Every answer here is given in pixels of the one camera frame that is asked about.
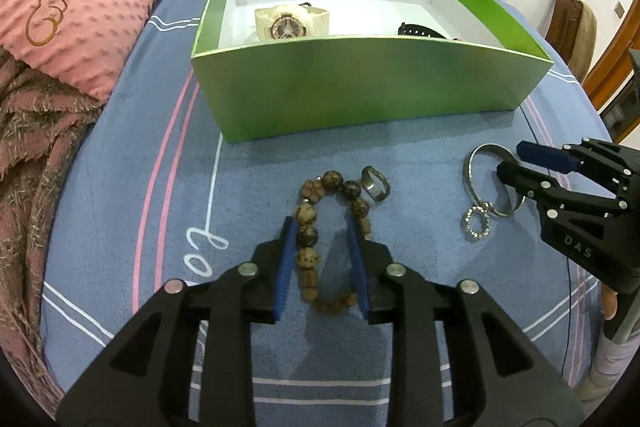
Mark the person's right forearm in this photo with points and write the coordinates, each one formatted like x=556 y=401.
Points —
x=602 y=367

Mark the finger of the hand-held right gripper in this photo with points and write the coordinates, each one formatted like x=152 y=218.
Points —
x=525 y=179
x=545 y=155

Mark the black wrist watch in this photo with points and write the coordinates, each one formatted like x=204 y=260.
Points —
x=417 y=29

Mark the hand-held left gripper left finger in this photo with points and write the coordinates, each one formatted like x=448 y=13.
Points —
x=282 y=267

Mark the cream wrist watch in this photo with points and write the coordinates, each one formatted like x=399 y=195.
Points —
x=290 y=24

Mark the wooden chair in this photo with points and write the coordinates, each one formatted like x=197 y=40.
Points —
x=560 y=27

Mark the silver bangle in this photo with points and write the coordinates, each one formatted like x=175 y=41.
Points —
x=468 y=177

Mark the person's right hand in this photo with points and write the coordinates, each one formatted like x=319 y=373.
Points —
x=610 y=304

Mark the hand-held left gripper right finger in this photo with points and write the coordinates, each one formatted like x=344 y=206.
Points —
x=359 y=272

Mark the wooden door frame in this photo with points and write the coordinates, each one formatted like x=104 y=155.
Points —
x=615 y=57

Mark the green cardboard box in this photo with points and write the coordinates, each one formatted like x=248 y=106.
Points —
x=350 y=87

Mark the wall switch plate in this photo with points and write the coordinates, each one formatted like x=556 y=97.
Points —
x=620 y=9

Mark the pink brown fringed scarf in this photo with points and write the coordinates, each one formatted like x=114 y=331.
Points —
x=30 y=157

